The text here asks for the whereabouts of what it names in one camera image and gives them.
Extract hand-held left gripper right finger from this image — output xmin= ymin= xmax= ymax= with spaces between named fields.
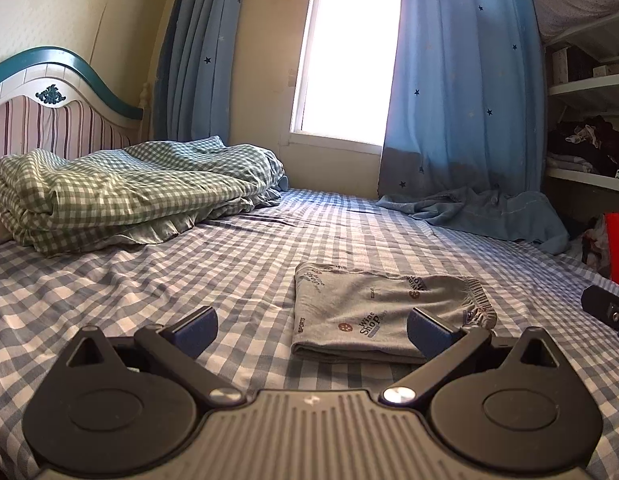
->
xmin=380 ymin=307 xmax=563 ymax=407

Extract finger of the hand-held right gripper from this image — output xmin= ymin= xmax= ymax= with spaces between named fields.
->
xmin=580 ymin=284 xmax=619 ymax=358

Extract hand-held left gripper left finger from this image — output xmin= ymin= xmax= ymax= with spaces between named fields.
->
xmin=59 ymin=305 xmax=243 ymax=407

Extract grey printed pants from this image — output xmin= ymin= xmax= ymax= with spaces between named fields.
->
xmin=290 ymin=261 xmax=498 ymax=365

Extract blue checked bed sheet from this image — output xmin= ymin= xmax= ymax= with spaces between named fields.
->
xmin=0 ymin=187 xmax=619 ymax=480

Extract patterned plastic bag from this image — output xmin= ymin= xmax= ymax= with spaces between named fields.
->
xmin=581 ymin=214 xmax=611 ymax=272

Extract folded grey clothes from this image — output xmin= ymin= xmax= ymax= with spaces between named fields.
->
xmin=546 ymin=154 xmax=596 ymax=174

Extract green checked quilt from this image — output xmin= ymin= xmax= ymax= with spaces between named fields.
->
xmin=0 ymin=135 xmax=289 ymax=260

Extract pile of dark clothes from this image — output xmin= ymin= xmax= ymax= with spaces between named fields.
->
xmin=547 ymin=115 xmax=619 ymax=173

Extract white shelf unit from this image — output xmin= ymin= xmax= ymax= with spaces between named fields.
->
xmin=538 ymin=7 xmax=619 ymax=196

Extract small white box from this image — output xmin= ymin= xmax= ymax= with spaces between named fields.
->
xmin=551 ymin=47 xmax=571 ymax=84

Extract blue star curtain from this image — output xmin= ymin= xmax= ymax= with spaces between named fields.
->
xmin=378 ymin=0 xmax=548 ymax=202
xmin=152 ymin=0 xmax=251 ymax=149

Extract striped teal-trimmed headboard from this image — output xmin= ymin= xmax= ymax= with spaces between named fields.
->
xmin=0 ymin=46 xmax=153 ymax=176

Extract bright window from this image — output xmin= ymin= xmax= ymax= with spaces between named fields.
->
xmin=288 ymin=0 xmax=406 ymax=155

